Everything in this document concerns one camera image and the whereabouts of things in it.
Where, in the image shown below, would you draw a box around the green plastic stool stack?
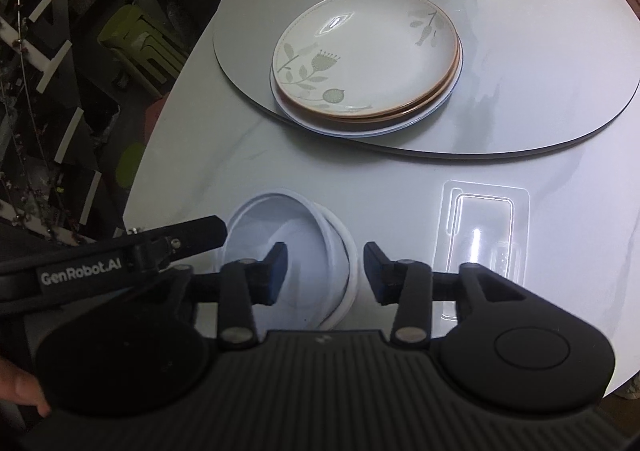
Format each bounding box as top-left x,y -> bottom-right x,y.
97,4 -> 193,99

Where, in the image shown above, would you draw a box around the dark storage shelf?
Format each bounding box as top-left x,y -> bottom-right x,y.
0,0 -> 136,252

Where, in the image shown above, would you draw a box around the person's left hand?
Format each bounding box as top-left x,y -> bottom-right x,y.
0,356 -> 52,419

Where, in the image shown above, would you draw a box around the stacked white floral plates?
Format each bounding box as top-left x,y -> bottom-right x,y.
270,58 -> 466,138

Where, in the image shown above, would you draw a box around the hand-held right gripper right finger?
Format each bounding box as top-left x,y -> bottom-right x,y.
363,241 -> 527,346

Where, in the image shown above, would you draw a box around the small floral plate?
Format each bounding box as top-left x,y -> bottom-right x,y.
272,0 -> 459,118

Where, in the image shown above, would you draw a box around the white bowl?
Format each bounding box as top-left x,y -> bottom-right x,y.
220,188 -> 360,332
218,188 -> 350,329

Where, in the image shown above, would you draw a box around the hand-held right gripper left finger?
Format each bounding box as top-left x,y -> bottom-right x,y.
165,241 -> 289,344

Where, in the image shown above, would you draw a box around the round grey turntable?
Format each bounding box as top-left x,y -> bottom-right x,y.
212,0 -> 640,159

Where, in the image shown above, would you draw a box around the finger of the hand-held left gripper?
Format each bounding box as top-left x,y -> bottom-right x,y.
127,215 -> 229,253

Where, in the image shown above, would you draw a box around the large floral plate brown rim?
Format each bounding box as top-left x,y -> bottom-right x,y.
274,51 -> 463,124

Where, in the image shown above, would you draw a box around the clear plastic tray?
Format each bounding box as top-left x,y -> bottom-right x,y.
434,180 -> 531,322

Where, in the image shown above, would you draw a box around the round green stool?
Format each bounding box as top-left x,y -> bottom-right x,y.
117,141 -> 148,188

